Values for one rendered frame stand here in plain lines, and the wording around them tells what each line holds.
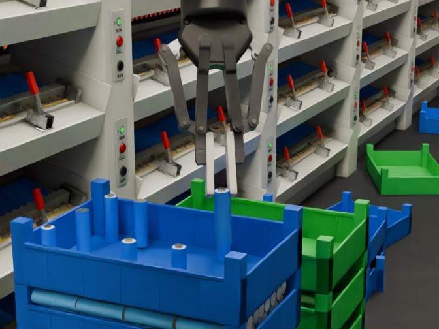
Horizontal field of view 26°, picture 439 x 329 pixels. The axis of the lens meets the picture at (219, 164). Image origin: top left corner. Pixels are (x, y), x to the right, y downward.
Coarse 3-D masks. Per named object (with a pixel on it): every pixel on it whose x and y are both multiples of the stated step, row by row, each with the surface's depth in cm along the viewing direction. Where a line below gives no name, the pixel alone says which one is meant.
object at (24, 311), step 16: (16, 288) 116; (32, 288) 116; (288, 288) 121; (16, 304) 116; (32, 304) 116; (288, 304) 118; (16, 320) 117; (32, 320) 116; (48, 320) 115; (64, 320) 114; (80, 320) 113; (96, 320) 112; (272, 320) 113; (288, 320) 119
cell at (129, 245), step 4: (124, 240) 111; (128, 240) 110; (132, 240) 111; (136, 240) 111; (124, 244) 110; (128, 244) 110; (132, 244) 110; (136, 244) 111; (124, 248) 110; (128, 248) 110; (132, 248) 110; (136, 248) 111; (124, 252) 110; (128, 252) 110; (132, 252) 110; (136, 252) 111; (124, 256) 110; (128, 256) 110; (132, 256) 110; (136, 256) 111; (136, 260) 111
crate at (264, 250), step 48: (96, 192) 129; (96, 240) 129; (192, 240) 127; (240, 240) 124; (288, 240) 115; (48, 288) 114; (96, 288) 111; (144, 288) 108; (192, 288) 105; (240, 288) 103
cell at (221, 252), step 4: (216, 248) 121; (220, 248) 120; (224, 248) 120; (228, 248) 121; (216, 252) 121; (220, 252) 121; (224, 252) 120; (228, 252) 121; (216, 256) 122; (220, 256) 121; (224, 256) 121; (220, 260) 121
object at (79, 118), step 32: (0, 64) 165; (32, 64) 169; (0, 96) 154; (32, 96) 156; (64, 96) 165; (96, 96) 165; (0, 128) 147; (32, 128) 150; (64, 128) 154; (96, 128) 164; (0, 160) 141; (32, 160) 149
